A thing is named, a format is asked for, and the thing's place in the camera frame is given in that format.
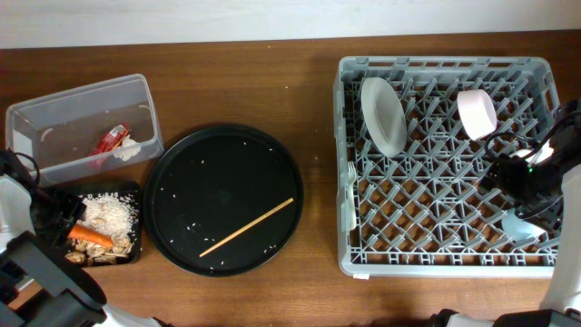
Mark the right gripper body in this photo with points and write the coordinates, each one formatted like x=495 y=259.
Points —
x=534 y=189

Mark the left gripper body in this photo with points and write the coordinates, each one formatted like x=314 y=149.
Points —
x=54 y=213

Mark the orange carrot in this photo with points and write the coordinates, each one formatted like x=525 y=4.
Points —
x=82 y=233

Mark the light blue cup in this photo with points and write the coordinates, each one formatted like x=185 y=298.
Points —
x=517 y=229

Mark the food scraps rice and pasta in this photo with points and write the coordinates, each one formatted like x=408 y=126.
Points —
x=115 y=215

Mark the pink-white bowl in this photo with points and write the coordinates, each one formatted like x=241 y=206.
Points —
x=477 y=113

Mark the red snack wrapper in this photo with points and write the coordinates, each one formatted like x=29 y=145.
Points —
x=111 y=141

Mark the white tissue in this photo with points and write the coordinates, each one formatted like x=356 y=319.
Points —
x=129 y=149

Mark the grey plate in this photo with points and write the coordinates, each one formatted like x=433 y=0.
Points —
x=384 y=116

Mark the white plastic fork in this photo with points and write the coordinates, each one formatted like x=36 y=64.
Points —
x=351 y=210

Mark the white cup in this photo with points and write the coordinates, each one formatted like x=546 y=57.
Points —
x=545 y=152

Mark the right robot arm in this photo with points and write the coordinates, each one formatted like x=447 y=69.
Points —
x=561 y=303

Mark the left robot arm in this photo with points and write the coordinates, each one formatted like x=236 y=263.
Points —
x=39 y=286

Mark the clear plastic waste bin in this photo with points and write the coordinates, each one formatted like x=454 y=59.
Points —
x=60 y=130

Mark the grey dishwasher rack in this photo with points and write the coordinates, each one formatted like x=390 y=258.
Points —
x=422 y=212

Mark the black rectangular tray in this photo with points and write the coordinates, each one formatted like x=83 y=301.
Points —
x=91 y=188

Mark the round black serving tray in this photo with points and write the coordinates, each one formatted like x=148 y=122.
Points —
x=210 y=184

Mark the wooden chopstick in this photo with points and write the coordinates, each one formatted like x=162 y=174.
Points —
x=247 y=227

